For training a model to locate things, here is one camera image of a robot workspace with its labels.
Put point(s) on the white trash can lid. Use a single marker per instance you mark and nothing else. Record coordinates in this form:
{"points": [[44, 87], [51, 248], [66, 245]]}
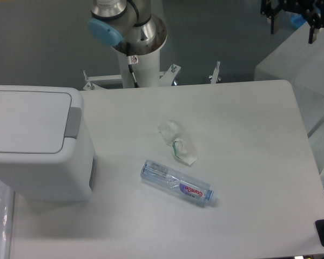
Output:
{"points": [[33, 122]]}

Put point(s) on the clear plastic sheet bottom left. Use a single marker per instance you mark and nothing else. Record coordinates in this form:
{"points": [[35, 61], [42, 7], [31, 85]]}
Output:
{"points": [[7, 197]]}

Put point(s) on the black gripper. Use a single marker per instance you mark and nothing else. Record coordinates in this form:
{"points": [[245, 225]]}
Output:
{"points": [[311, 11]]}

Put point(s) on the white trash can body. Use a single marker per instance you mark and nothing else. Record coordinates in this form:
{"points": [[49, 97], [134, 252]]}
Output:
{"points": [[63, 176]]}

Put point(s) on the silver robot arm blue cap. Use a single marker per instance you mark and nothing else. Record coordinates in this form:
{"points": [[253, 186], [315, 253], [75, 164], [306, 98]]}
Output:
{"points": [[131, 28]]}

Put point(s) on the levelling bolt with wing nut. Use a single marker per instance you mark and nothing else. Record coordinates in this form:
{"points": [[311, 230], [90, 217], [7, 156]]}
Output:
{"points": [[214, 78]]}

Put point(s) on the crumpled clear plastic wrapper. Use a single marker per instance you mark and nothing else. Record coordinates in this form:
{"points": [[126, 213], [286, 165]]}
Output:
{"points": [[175, 135]]}

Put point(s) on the white base frame with bolts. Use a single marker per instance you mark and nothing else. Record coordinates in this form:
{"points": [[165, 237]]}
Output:
{"points": [[135, 79]]}

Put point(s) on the clear plastic water bottle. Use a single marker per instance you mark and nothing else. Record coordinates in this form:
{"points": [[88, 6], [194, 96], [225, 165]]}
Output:
{"points": [[178, 184]]}

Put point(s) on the grey lid push button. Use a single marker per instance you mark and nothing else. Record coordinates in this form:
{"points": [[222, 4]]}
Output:
{"points": [[73, 122]]}

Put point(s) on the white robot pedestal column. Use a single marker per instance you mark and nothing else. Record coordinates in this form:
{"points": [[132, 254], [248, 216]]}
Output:
{"points": [[145, 69]]}

